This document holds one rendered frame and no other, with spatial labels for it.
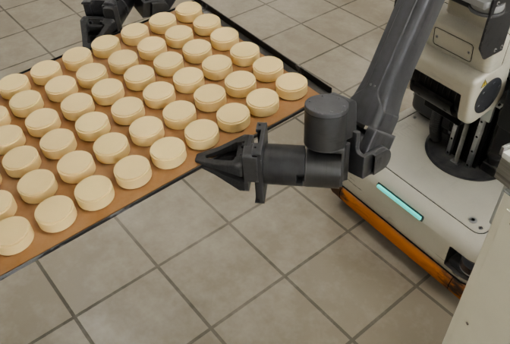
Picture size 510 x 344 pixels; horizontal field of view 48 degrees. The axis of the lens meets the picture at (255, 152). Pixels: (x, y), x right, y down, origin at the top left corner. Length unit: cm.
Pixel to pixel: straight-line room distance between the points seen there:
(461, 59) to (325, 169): 86
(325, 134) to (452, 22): 87
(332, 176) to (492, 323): 60
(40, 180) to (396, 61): 51
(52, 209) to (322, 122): 36
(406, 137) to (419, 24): 123
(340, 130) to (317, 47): 228
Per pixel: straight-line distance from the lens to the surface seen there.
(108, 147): 83
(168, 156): 79
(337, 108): 73
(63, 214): 76
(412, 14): 82
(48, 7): 358
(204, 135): 81
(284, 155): 76
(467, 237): 175
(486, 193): 189
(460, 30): 153
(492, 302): 122
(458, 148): 195
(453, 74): 153
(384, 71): 81
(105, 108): 93
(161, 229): 205
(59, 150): 86
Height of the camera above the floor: 153
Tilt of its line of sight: 41 degrees down
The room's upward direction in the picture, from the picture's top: straight up
